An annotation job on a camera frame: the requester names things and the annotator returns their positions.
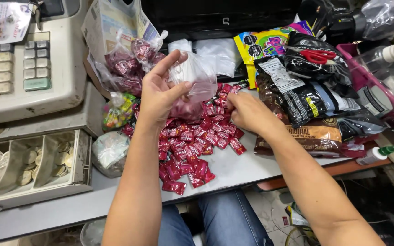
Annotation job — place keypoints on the person's left hand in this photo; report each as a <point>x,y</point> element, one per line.
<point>156,99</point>

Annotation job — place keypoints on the person's right hand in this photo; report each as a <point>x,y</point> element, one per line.
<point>255,114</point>

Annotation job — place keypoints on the person's right fingers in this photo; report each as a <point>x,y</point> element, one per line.
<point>233,102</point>

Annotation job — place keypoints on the clear plastic bag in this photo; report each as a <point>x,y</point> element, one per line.
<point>198,80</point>

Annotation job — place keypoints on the stack of clear plastic bags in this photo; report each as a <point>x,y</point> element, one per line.
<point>221,54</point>

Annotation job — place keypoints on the dark brown candy bag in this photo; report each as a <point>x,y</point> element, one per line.
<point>292,99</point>

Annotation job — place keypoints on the pile of red wrapped candies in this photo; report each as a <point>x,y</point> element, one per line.
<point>192,147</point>

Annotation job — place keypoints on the yellow colourful candy bag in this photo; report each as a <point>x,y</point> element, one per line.
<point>262,44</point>

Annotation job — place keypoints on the black monitor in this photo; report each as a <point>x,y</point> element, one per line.
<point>217,17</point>

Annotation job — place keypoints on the black glossy snack bag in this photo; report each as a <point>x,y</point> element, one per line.
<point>316,73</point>

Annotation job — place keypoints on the brown and orange candy bag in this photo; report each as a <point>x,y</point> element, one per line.
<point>316,136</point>

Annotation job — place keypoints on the red scissors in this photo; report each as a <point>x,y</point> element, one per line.
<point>316,56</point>

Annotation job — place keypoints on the tied bags of red candies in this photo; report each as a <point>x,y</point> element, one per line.
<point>125,65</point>

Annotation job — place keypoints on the bag of colourful candies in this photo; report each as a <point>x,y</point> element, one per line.
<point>118,111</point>

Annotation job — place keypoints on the person's blue jeans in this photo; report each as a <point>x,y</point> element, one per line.
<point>227,222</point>

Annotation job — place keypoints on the pink plastic basket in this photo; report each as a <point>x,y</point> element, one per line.
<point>361,78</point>

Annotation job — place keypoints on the black power adapter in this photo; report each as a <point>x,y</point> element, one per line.
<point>337,20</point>

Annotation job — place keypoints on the bag of white wrapped candies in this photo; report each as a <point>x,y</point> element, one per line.
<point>109,153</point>

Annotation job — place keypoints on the open cardboard carton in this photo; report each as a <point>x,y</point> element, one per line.
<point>115,20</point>

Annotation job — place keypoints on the white bottle with green cap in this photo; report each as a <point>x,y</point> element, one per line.
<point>375,155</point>

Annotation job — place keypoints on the clear bottle with white cap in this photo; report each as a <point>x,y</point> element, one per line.
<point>378,56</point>

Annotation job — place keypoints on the open cash drawer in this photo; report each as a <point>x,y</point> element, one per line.
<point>77,164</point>

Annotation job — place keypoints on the crumpled clear plastic wrap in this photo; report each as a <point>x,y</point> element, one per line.
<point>385,17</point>

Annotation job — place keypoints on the beige cash register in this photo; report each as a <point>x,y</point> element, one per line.
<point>56,61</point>

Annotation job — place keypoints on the clear glass jar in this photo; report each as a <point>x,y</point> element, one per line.
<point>92,234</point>

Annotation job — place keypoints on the metal key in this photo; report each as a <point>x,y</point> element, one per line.
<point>38,15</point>

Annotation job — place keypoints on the heap of coins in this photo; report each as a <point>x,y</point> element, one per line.
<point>26,164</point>

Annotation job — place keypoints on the white paper tag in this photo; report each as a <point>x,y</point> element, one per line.
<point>12,22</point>

